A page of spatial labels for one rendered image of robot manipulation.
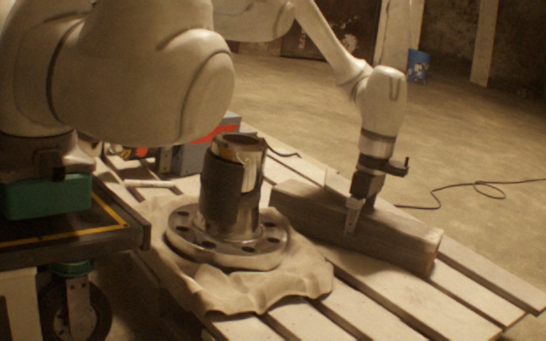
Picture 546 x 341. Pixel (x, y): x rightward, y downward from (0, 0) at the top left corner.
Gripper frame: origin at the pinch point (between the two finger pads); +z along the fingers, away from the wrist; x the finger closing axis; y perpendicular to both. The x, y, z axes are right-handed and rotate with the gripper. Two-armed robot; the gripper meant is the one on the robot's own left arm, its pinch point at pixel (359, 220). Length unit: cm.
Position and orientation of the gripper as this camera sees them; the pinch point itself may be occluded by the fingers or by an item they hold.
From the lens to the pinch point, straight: 138.8
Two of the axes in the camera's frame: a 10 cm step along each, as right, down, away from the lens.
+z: -1.7, 9.4, 3.1
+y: -8.6, -2.9, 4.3
